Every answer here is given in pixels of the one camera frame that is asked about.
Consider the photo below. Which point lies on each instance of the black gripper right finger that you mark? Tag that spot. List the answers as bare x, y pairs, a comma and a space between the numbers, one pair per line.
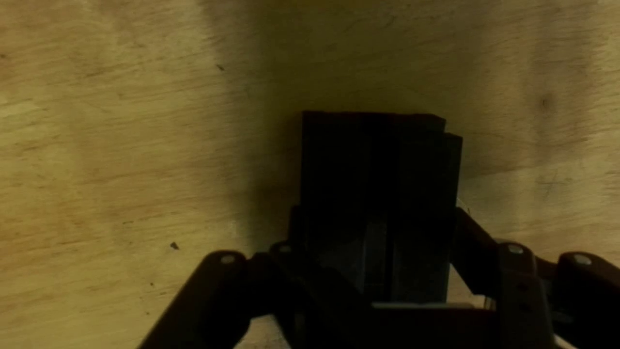
575, 298

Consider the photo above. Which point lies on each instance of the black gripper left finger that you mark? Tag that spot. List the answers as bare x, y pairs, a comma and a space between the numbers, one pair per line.
314, 307

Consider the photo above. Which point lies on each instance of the black pad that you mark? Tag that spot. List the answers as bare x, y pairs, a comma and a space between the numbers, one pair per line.
380, 212

